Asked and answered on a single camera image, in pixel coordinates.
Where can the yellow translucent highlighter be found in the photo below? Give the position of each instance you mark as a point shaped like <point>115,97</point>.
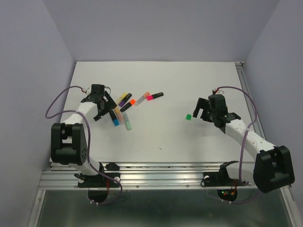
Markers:
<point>118,101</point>

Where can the aluminium right rail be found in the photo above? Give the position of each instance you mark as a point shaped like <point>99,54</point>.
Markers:
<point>245,87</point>

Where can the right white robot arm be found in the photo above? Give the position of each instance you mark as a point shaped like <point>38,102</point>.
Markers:
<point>272,167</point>

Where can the black highlighter orange cap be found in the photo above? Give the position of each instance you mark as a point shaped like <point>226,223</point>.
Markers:
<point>128,105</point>

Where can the aluminium rail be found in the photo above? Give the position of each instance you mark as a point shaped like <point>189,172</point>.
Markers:
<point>245,87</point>
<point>137,176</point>

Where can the aluminium front rail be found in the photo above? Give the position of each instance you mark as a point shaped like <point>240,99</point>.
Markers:
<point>137,176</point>

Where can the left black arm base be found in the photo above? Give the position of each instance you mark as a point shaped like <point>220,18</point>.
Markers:
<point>99,185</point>

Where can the green highlighter cap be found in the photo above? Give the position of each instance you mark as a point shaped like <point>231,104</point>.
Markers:
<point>188,117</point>

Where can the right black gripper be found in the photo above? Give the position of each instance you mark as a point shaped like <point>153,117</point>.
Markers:
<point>203,103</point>

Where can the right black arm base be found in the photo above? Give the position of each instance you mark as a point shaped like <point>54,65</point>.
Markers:
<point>220,179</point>

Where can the black highlighter purple cap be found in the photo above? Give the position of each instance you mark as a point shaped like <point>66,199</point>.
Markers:
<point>125,99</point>

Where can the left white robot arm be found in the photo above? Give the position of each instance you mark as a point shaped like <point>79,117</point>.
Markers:
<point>70,139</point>

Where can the translucent highlighter mint green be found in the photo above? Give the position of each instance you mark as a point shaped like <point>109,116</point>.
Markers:
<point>127,122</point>

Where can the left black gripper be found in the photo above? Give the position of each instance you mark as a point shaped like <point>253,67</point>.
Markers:
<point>109,105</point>

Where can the black highlighter pink cap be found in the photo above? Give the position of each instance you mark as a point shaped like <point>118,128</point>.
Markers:
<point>154,96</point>

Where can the black highlighter blue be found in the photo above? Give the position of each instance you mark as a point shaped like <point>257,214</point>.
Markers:
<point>114,118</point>

